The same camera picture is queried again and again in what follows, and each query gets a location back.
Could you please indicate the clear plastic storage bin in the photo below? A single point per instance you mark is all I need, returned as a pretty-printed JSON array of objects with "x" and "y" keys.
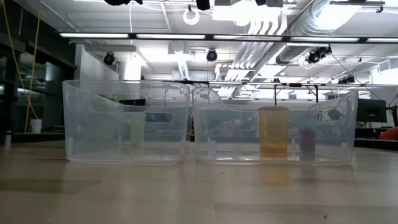
[
  {"x": 233, "y": 137},
  {"x": 102, "y": 137}
]

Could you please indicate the yellow-green pill bottle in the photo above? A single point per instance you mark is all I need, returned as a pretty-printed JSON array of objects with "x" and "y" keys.
[{"x": 137, "y": 133}]

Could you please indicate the large amber pill bottle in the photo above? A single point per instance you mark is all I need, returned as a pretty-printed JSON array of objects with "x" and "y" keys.
[{"x": 273, "y": 133}]

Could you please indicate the dark red pill bottle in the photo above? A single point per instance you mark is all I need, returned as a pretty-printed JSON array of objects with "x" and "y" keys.
[{"x": 308, "y": 141}]

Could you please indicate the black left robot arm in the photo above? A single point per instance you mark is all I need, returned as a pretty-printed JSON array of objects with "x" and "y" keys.
[{"x": 119, "y": 2}]

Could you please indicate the black beam with light strips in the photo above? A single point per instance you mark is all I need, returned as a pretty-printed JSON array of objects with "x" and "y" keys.
[{"x": 210, "y": 36}]

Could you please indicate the black spotlight cluster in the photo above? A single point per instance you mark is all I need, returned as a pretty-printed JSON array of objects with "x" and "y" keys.
[{"x": 317, "y": 54}]

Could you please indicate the black monitor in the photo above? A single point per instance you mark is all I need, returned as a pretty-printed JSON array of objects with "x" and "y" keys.
[{"x": 371, "y": 110}]

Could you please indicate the white cylindrical container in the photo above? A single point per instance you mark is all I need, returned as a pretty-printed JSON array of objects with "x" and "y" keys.
[{"x": 35, "y": 126}]

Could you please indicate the person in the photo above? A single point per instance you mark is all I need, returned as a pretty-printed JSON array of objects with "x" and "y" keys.
[{"x": 390, "y": 133}]

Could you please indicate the grey tumbler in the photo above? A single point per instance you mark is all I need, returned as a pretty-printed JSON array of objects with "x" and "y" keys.
[{"x": 7, "y": 139}]

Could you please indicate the black gantry frame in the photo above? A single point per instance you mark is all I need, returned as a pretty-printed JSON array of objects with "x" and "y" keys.
[{"x": 295, "y": 85}]

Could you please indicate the black aluminium table frame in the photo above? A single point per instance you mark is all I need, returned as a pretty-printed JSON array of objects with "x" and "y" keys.
[{"x": 46, "y": 138}]

